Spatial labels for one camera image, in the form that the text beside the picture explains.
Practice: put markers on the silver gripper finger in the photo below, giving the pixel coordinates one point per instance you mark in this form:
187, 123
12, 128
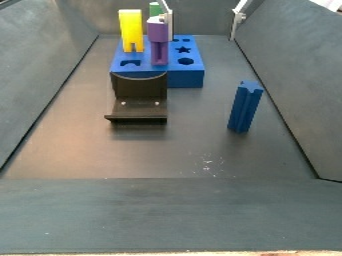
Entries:
239, 15
168, 17

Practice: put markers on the blue star prism block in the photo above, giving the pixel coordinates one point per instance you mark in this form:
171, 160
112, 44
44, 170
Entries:
245, 102

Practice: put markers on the green cylinder block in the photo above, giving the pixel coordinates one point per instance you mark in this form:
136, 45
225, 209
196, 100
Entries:
154, 10

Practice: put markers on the blue shape sorter board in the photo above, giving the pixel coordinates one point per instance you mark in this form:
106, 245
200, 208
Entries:
184, 68

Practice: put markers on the yellow arch block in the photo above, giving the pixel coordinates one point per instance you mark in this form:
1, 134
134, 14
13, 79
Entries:
130, 30

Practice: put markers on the purple pentagon block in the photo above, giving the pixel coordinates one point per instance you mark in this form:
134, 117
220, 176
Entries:
157, 38

